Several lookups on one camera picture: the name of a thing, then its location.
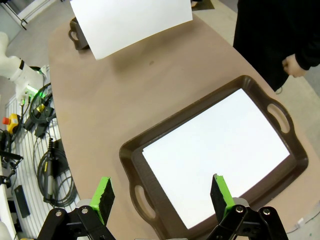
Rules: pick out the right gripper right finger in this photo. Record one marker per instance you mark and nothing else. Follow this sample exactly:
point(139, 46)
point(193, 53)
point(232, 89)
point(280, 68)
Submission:
point(220, 195)

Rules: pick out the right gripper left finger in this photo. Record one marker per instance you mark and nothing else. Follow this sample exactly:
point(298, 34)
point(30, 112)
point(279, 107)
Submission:
point(100, 200)

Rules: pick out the white A4 paper sheet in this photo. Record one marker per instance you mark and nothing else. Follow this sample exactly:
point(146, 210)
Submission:
point(212, 150)

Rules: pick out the person's left forearm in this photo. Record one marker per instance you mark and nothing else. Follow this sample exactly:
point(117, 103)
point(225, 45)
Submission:
point(307, 60)

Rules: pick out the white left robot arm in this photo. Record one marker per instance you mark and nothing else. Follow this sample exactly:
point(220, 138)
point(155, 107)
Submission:
point(15, 67)

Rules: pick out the person's left hand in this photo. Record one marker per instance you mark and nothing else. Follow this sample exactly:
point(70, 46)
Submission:
point(292, 66)

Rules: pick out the dark brown plastic tray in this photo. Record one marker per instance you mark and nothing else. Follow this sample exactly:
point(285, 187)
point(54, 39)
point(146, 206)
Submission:
point(80, 42)
point(132, 162)

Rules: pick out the black flat box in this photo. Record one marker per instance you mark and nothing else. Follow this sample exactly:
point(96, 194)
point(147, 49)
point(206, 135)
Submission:
point(22, 201)

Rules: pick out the black power adapter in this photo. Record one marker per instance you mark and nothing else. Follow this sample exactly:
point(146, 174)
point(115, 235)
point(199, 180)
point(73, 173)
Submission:
point(42, 117)

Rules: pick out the yellow emergency stop box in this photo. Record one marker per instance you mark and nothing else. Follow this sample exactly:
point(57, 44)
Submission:
point(12, 125)

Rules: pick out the person in black sweater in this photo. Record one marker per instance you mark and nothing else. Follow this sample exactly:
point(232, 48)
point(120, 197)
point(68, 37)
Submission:
point(270, 37)

